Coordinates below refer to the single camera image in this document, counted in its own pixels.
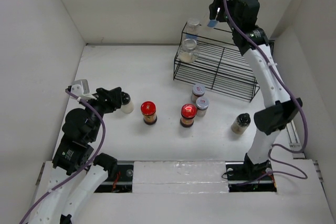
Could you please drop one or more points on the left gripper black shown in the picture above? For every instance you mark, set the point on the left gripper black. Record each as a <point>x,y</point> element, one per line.
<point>111,99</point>

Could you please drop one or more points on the silver lid blue label shaker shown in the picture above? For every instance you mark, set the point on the silver lid blue label shaker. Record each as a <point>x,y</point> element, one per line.
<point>212,21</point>

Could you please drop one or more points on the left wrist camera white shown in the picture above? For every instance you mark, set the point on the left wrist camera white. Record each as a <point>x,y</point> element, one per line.
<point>79,89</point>

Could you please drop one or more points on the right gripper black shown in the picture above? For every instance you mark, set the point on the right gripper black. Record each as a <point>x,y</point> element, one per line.
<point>214,8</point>

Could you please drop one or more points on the right red lid sauce jar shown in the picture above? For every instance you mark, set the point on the right red lid sauce jar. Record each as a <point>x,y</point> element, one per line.
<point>188,113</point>

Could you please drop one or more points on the clear glass jar white powder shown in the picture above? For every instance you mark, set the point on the clear glass jar white powder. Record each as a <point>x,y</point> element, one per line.
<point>188,50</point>

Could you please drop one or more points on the black wire rack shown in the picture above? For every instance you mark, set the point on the black wire rack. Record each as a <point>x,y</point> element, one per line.
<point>218,65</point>

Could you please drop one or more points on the black cap white grinder left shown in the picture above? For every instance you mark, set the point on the black cap white grinder left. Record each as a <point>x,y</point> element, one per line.
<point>127,103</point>

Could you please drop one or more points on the front red label spice jar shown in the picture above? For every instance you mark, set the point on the front red label spice jar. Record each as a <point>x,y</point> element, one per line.
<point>202,104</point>

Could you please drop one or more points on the back red label spice jar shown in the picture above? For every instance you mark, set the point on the back red label spice jar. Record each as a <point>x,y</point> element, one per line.
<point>198,90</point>

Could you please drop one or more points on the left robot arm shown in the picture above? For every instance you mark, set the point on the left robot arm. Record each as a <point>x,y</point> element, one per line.
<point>78,165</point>

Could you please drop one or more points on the red label spice jar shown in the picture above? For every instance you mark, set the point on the red label spice jar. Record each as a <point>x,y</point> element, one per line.
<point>198,90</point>
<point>202,104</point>

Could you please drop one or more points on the black cap brown grinder right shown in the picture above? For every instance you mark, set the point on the black cap brown grinder right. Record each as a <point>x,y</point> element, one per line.
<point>241,123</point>

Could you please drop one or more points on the red lid sauce jar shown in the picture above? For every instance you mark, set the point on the red lid sauce jar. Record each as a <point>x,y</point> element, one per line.
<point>148,110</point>
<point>188,113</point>

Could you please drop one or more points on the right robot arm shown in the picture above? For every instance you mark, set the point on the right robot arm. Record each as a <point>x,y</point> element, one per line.
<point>281,106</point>

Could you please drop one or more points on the left red lid sauce jar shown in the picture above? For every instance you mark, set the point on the left red lid sauce jar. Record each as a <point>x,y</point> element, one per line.
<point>148,110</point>

